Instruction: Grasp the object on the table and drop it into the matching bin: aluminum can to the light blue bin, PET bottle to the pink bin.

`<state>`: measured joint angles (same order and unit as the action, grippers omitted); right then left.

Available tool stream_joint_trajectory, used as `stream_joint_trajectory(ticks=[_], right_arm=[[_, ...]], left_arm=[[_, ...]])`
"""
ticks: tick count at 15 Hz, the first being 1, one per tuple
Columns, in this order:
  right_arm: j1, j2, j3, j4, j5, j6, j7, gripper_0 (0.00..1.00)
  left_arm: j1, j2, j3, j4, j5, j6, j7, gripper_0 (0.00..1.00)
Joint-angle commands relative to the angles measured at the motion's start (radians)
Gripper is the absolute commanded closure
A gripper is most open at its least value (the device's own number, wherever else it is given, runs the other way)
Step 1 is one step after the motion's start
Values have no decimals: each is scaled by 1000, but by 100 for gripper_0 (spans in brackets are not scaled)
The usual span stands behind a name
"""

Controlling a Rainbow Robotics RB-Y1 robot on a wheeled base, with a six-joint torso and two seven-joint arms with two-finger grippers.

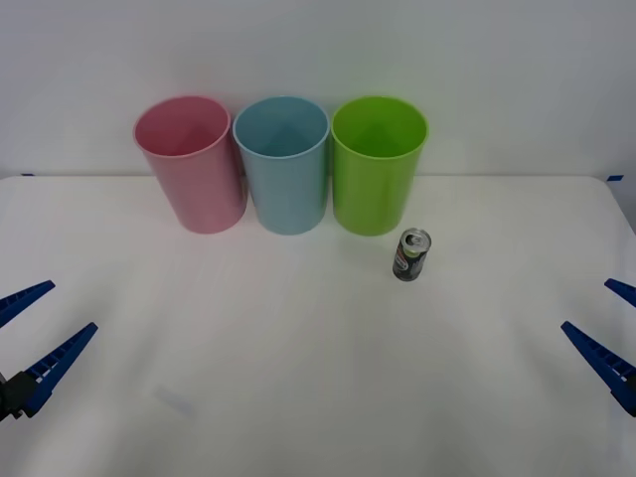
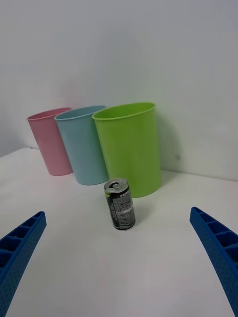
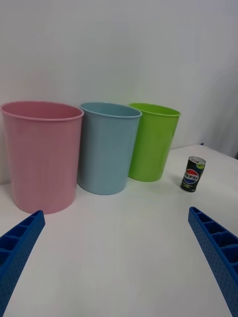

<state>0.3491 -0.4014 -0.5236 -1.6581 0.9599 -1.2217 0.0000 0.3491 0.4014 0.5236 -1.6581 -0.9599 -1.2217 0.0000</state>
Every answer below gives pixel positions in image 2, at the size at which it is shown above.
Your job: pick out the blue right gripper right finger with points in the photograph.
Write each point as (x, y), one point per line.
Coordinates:
(220, 250)

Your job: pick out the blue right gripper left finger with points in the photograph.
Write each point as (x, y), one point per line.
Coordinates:
(19, 257)

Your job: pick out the black drink can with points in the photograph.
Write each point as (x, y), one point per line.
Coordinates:
(121, 208)

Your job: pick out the pink plastic bin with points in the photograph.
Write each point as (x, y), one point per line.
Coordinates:
(50, 146)

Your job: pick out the pale blue plastic bin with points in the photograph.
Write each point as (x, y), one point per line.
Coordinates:
(83, 153)

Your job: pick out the green plastic bin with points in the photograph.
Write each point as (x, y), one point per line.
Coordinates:
(131, 153)

